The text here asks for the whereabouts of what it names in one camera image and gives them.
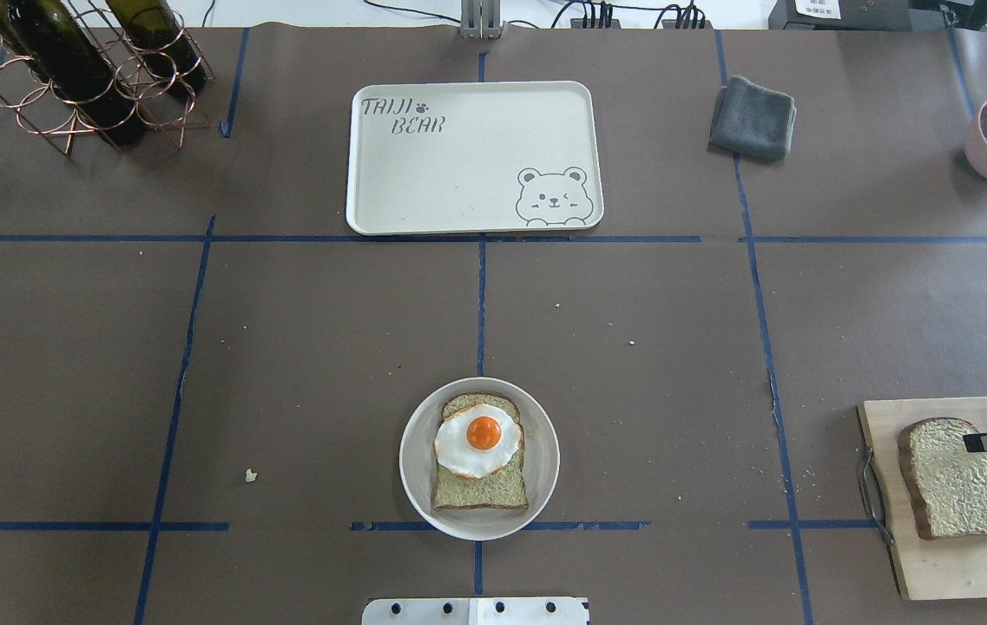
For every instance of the white round plate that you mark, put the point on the white round plate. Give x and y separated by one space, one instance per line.
417 467

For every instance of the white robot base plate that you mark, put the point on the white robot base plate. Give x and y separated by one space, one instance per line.
478 610

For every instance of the cream bear serving tray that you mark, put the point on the cream bear serving tray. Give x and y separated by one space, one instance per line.
465 157

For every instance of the grey folded cloth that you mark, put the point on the grey folded cloth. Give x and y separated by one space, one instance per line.
749 119

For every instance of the wooden cutting board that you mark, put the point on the wooden cutting board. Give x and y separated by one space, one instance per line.
946 569

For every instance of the copper wire bottle rack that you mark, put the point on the copper wire bottle rack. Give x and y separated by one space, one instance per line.
42 112

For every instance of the dark green wine bottle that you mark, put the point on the dark green wine bottle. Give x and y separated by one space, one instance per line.
46 32

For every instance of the bread slice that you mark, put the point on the bread slice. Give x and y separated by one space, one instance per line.
503 489
946 483

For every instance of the fried egg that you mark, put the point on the fried egg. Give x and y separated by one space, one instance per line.
477 440

